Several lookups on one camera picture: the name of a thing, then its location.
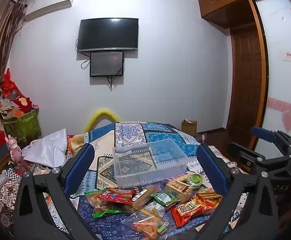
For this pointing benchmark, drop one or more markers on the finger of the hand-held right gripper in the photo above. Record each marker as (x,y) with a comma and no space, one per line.
(245,155)
(263,133)

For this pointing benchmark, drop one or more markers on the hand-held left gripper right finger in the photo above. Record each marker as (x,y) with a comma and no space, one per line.
(210,166)

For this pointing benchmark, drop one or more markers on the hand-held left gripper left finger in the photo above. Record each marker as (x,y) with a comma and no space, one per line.
(81,165)

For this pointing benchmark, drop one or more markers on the green jelly cup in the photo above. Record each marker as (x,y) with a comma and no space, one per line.
(196,180)

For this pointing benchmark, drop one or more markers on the gold biscuit roll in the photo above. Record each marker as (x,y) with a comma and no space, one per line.
(183,176)

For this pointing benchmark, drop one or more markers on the red and green snack packet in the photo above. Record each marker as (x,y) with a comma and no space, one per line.
(113,197)
(105,212)

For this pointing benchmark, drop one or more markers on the red cracker bag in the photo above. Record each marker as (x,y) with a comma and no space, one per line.
(190,210)

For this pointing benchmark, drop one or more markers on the green pea snack packet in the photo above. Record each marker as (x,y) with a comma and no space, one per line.
(165,198)

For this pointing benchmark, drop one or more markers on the clear plastic storage box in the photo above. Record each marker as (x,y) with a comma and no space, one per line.
(150,163)

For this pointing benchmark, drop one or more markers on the tan biscuit roll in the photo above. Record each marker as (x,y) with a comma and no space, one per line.
(141,197)

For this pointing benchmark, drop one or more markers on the yellow and white snack packet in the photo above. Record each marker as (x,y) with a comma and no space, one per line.
(154,208)

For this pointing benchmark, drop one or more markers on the clear bag of orange snacks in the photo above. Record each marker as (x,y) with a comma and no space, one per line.
(145,227)

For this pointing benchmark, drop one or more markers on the white plastic bag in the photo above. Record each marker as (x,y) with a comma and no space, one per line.
(48,150)

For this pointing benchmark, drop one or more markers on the cardboard box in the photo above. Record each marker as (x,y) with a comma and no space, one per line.
(189,128)

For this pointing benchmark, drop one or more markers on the white sliding wardrobe door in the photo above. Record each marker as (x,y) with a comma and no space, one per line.
(283,85)

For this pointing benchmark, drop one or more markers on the yellow curved cushion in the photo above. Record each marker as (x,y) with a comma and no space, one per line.
(103,112)

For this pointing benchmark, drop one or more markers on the brown wooden door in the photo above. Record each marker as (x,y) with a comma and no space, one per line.
(245,80)

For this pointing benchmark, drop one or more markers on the patchwork blanket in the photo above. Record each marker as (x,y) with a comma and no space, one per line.
(135,132)

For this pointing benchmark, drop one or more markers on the pink toy figure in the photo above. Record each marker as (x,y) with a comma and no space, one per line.
(15,150)

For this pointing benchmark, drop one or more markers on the green box with red items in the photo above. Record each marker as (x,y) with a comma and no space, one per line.
(23,127)

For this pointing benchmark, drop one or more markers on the black and white patterned cloth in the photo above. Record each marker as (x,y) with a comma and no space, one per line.
(5,187)

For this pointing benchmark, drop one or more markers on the red label sticker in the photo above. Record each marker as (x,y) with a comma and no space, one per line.
(287,56)

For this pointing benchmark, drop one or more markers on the wooden overhead cabinet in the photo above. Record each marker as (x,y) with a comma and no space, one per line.
(225,2)

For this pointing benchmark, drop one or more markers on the white air conditioner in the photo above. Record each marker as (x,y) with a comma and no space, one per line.
(48,5)

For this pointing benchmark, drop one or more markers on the small black wall monitor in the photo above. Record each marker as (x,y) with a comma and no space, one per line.
(106,63)

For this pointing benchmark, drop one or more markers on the black wall television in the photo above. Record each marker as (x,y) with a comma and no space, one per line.
(108,33)

